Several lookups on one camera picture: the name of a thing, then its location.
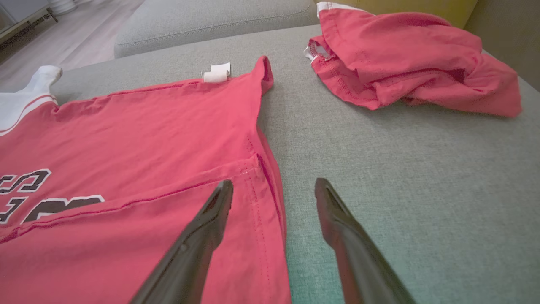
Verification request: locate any small grey sofa cushion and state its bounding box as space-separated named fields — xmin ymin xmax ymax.
xmin=114 ymin=0 xmax=319 ymax=59

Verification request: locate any white cabinet dark frame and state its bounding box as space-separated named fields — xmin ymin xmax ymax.
xmin=0 ymin=0 xmax=58 ymax=46

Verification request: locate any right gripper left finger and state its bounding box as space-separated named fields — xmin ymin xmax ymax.
xmin=130 ymin=179 xmax=234 ymax=304

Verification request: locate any large grey sofa seat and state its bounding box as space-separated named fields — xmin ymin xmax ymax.
xmin=0 ymin=24 xmax=540 ymax=304

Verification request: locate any red shorts white waistband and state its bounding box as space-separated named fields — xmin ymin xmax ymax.
xmin=304 ymin=1 xmax=523 ymax=118

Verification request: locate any mustard yellow cushion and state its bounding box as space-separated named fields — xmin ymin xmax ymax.
xmin=354 ymin=0 xmax=478 ymax=29

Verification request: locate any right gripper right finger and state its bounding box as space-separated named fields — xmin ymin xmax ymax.
xmin=314 ymin=177 xmax=417 ymax=304

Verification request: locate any dark grey sofa cushion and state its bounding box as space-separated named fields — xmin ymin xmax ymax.
xmin=464 ymin=0 xmax=540 ymax=91

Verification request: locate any red white basketball jersey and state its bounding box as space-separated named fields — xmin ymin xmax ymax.
xmin=0 ymin=56 xmax=292 ymax=304

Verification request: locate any white round ribbed object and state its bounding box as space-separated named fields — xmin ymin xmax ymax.
xmin=49 ymin=0 xmax=78 ymax=15

